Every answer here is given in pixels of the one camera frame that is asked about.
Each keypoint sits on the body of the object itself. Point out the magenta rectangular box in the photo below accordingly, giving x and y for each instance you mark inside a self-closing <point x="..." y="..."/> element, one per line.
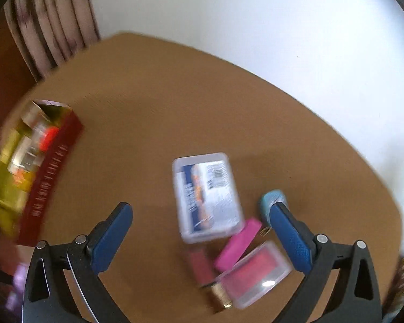
<point x="237" y="247"/>

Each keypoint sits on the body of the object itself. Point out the brown wooden door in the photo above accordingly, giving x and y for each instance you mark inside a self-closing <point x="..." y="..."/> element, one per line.
<point x="3" y="91"/>

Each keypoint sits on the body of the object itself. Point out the small red plastic piece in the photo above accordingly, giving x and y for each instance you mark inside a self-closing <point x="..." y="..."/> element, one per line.
<point x="48" y="138"/>

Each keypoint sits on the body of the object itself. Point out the purple cloth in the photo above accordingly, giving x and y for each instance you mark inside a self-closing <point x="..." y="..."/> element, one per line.
<point x="16" y="286"/>

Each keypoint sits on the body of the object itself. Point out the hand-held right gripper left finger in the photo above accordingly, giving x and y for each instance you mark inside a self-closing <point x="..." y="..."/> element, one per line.
<point x="111" y="239"/>

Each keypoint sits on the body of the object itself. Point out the clear case pink insert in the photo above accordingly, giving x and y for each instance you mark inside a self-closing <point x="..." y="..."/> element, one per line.
<point x="256" y="272"/>

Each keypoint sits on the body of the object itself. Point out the beige tree-print curtain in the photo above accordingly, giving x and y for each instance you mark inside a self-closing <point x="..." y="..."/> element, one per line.
<point x="54" y="23"/>

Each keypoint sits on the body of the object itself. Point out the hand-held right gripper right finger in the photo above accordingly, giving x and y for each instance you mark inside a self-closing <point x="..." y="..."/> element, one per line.
<point x="291" y="239"/>

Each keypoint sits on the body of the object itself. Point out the clear labelled plastic box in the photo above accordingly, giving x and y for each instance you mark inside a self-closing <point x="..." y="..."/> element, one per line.
<point x="207" y="197"/>

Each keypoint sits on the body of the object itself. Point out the red tin box gold interior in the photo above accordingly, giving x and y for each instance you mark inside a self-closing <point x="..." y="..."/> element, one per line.
<point x="50" y="181"/>

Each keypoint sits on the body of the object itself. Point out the small blue cartoon tin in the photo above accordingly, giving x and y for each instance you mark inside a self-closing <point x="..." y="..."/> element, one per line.
<point x="267" y="205"/>

